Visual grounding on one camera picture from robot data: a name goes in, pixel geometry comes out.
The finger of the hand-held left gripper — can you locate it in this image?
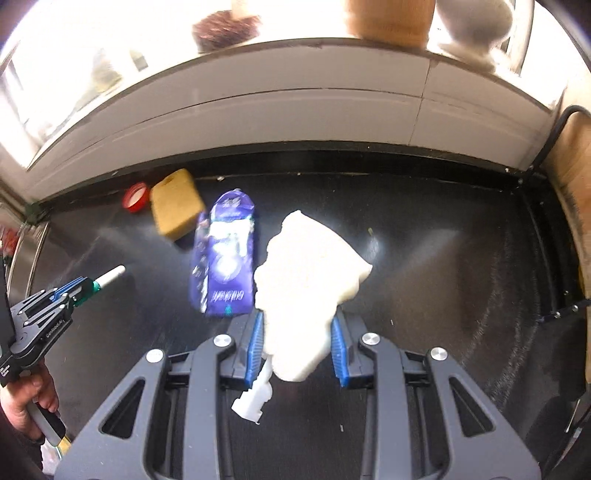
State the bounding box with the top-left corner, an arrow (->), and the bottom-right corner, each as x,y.
55,282 -> 96,315
39,276 -> 90,301

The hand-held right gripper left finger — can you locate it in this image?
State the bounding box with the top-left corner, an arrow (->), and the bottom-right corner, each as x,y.
69,309 -> 266,480

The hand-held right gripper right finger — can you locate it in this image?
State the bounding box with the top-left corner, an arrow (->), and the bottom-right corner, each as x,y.
330,309 -> 541,480

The white green marker pen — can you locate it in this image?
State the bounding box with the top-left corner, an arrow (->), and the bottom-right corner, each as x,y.
90,265 -> 126,295

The white sponge brush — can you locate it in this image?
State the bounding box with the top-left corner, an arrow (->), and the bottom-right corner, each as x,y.
231,210 -> 374,423

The person's left hand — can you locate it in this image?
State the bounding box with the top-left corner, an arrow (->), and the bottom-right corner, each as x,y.
0,357 -> 61,441

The steel sink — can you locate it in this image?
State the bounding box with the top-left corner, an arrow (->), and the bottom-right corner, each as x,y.
0,217 -> 51,296

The red label bottle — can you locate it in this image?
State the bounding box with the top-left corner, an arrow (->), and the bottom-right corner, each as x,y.
0,226 -> 19,259

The purple plastic package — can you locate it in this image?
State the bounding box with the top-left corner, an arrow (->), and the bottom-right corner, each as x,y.
191,188 -> 259,317

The red jar lid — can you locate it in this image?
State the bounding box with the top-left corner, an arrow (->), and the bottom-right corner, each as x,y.
122,182 -> 151,213

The yellow sponge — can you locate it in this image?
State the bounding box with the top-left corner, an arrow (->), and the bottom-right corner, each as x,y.
150,168 -> 206,241

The jar of dried chili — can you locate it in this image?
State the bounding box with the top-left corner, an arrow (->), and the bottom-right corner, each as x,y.
191,0 -> 262,54

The bamboo utensil holder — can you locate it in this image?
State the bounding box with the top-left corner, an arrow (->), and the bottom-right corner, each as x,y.
344,0 -> 437,49

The white stone mortar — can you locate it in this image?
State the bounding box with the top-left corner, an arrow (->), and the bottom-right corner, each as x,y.
434,0 -> 515,72

